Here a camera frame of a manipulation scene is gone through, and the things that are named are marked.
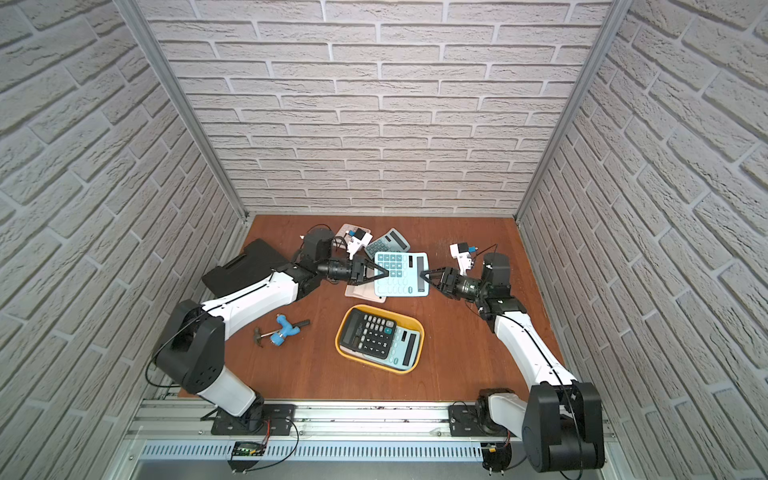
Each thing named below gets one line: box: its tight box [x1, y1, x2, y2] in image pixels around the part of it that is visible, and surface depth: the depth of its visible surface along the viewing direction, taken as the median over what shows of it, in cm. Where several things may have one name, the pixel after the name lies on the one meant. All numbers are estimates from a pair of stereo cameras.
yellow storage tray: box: [336, 304, 425, 375], surface depth 87 cm
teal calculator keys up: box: [365, 228, 411, 260], surface depth 109 cm
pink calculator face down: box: [344, 282, 387, 304], surface depth 96 cm
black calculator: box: [340, 308, 397, 359], surface depth 85 cm
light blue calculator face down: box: [374, 252, 430, 297], surface depth 77 cm
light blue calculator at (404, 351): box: [340, 325, 421, 371], surface depth 84 cm
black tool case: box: [202, 238, 292, 298], surface depth 101 cm
